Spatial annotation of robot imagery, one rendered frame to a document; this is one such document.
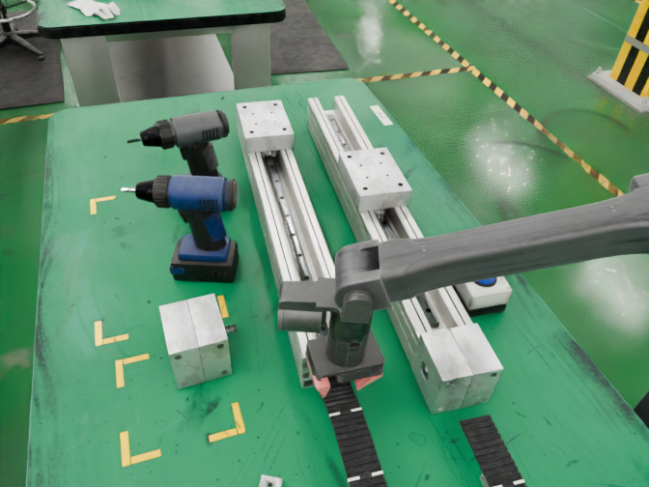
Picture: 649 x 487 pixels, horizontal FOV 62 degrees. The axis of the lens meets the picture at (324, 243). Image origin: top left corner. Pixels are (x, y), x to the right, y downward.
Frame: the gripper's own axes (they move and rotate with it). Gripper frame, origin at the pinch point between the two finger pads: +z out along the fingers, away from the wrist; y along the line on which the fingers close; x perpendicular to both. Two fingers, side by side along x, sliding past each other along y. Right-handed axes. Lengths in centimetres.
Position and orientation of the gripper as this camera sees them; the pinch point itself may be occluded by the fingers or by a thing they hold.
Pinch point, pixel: (339, 387)
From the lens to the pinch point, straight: 87.5
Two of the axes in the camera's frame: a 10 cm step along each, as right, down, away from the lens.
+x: 2.8, 6.5, -7.1
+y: -9.6, 1.3, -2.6
